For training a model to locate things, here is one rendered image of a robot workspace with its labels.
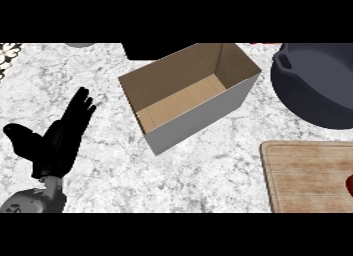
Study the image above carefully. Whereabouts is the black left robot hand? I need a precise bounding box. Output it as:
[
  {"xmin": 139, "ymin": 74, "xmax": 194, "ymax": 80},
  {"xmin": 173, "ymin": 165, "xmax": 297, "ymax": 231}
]
[{"xmin": 2, "ymin": 86, "xmax": 98, "ymax": 179}]

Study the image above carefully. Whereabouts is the wooden cutting board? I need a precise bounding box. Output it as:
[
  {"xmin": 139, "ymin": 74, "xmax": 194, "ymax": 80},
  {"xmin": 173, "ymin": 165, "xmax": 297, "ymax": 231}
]
[{"xmin": 259, "ymin": 140, "xmax": 353, "ymax": 214}]

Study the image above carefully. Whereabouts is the dark grey pot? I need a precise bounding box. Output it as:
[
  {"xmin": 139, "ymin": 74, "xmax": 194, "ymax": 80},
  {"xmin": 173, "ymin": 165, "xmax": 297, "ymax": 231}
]
[{"xmin": 269, "ymin": 43, "xmax": 353, "ymax": 130}]

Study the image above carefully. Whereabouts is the open cardboard box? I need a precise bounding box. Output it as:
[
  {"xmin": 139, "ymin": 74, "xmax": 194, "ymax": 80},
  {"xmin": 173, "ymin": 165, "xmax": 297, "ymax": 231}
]
[{"xmin": 117, "ymin": 43, "xmax": 263, "ymax": 157}]

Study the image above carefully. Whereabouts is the grey round object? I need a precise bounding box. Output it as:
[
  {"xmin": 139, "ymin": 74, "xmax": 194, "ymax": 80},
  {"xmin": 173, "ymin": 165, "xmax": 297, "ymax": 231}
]
[{"xmin": 64, "ymin": 43, "xmax": 96, "ymax": 49}]

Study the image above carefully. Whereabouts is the black appliance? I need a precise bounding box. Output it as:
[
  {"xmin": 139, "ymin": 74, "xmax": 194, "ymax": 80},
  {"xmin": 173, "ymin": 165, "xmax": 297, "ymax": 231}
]
[{"xmin": 121, "ymin": 43, "xmax": 201, "ymax": 62}]

